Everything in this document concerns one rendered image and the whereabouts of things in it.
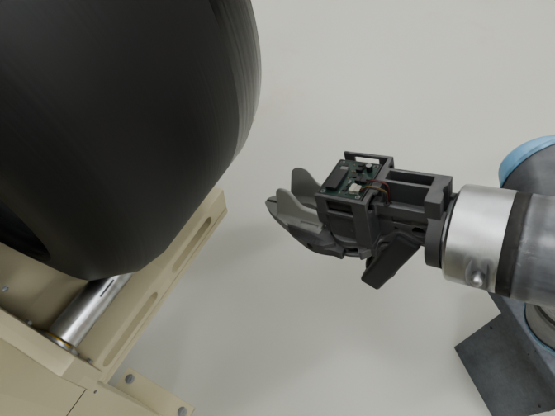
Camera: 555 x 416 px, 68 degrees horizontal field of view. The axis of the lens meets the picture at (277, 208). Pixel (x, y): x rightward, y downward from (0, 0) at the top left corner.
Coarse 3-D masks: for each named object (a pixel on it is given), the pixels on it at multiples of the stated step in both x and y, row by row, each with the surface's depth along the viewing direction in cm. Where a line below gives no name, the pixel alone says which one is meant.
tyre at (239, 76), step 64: (0, 0) 23; (64, 0) 25; (128, 0) 28; (192, 0) 32; (0, 64) 24; (64, 64) 25; (128, 64) 29; (192, 64) 34; (256, 64) 43; (0, 128) 26; (64, 128) 27; (128, 128) 30; (192, 128) 36; (0, 192) 31; (64, 192) 30; (128, 192) 33; (192, 192) 42; (64, 256) 40; (128, 256) 40
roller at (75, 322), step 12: (120, 276) 60; (84, 288) 59; (96, 288) 58; (108, 288) 59; (120, 288) 61; (72, 300) 58; (84, 300) 57; (96, 300) 58; (108, 300) 59; (72, 312) 56; (84, 312) 57; (96, 312) 58; (60, 324) 55; (72, 324) 56; (84, 324) 57; (60, 336) 55; (72, 336) 55; (84, 336) 57
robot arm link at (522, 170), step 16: (528, 144) 47; (544, 144) 46; (512, 160) 48; (528, 160) 46; (544, 160) 45; (512, 176) 48; (528, 176) 46; (544, 176) 45; (528, 192) 45; (544, 192) 44
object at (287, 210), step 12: (276, 192) 45; (288, 192) 44; (276, 204) 49; (288, 204) 45; (300, 204) 44; (276, 216) 47; (288, 216) 46; (300, 216) 45; (312, 216) 44; (312, 228) 45
